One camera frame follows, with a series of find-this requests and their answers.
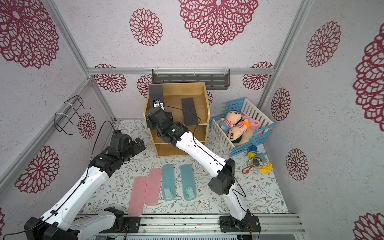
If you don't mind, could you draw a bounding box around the black pencil case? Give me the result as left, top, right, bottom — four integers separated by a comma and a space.
182, 98, 199, 126
149, 84, 165, 105

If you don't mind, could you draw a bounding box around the pink pencil case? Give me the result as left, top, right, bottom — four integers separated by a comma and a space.
128, 176, 148, 217
144, 168, 162, 207

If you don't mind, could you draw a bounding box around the teal pencil case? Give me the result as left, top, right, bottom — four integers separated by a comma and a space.
181, 164, 197, 201
162, 164, 176, 201

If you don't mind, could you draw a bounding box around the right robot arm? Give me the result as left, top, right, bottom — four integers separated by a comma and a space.
145, 107, 262, 234

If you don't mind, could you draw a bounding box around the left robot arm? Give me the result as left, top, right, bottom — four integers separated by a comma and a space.
24, 130, 146, 240

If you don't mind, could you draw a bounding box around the wooden three-tier shelf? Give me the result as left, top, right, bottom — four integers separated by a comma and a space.
143, 83, 211, 145

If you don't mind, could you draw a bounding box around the plush doll blue striped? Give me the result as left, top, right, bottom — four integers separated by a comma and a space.
219, 111, 242, 132

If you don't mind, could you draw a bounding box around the plush doll orange black hair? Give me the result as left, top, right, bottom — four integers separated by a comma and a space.
228, 121, 250, 144

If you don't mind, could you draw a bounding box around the blue white toy crib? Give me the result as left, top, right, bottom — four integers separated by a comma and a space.
210, 98, 276, 157

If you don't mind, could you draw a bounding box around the pink plush rabbit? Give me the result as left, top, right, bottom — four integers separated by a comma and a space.
242, 113, 262, 132

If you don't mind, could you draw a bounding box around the pile of small toys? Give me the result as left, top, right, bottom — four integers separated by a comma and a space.
242, 146, 273, 175

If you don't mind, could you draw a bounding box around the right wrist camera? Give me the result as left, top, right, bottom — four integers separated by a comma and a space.
153, 98, 164, 110

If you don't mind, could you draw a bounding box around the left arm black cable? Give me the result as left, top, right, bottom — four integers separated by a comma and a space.
0, 119, 118, 240

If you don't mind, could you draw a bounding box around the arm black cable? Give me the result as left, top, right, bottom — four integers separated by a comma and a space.
0, 119, 118, 240
163, 104, 262, 240

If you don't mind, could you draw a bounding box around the black wire wall rack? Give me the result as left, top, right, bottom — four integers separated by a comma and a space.
53, 95, 90, 136

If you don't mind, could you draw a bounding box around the grey metal wall shelf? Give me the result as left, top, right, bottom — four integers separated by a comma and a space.
152, 69, 231, 90

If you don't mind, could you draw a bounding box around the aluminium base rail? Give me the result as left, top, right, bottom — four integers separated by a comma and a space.
71, 213, 307, 240

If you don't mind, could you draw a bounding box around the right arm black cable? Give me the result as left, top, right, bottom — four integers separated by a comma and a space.
163, 104, 262, 240

